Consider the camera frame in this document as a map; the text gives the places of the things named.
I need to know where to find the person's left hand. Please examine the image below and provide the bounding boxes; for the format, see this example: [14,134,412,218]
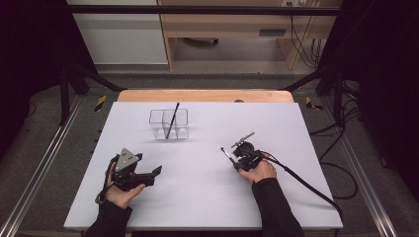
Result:
[104,161,147,210]

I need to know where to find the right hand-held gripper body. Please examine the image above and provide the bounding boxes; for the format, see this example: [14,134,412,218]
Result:
[230,131,267,173]

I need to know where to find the black floor cable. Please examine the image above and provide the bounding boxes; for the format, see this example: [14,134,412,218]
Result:
[308,80,362,200]

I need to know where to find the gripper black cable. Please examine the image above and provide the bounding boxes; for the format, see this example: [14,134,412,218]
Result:
[94,154,117,205]
[261,152,345,237]

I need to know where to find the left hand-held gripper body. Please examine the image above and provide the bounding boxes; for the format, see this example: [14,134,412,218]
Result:
[109,147,156,193]

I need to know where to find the black hanging cables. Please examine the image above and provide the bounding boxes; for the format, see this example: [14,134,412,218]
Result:
[289,14,323,69]

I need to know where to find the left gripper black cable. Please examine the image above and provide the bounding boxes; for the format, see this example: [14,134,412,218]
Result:
[94,154,117,205]

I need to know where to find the person's right hand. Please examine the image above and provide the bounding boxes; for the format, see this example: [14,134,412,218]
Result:
[238,151,278,184]

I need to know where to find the black pen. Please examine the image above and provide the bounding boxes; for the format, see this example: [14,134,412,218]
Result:
[219,146,237,164]
[165,102,181,140]

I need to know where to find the black horizontal frame bar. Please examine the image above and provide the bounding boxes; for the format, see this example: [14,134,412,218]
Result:
[67,4,342,17]

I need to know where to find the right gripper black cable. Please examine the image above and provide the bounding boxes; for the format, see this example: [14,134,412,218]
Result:
[261,152,345,237]

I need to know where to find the wooden table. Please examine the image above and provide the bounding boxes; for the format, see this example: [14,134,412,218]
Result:
[117,89,294,104]

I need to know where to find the clear plastic organizer box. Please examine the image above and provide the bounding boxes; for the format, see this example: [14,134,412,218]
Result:
[148,108,191,141]

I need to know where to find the white cabinet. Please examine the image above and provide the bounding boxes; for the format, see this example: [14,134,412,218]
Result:
[66,0,169,65]

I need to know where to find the yellow black tape mark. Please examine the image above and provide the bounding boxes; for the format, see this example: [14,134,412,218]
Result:
[94,95,109,113]
[304,96,324,112]

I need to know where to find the wooden desk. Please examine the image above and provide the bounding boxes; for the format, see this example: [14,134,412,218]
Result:
[157,0,344,71]

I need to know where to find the aluminium floor rail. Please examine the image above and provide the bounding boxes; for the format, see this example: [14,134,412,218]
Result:
[0,94,84,237]
[319,98,400,237]

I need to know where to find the black metal frame post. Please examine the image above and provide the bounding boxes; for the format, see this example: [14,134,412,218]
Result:
[282,63,346,128]
[58,62,128,126]

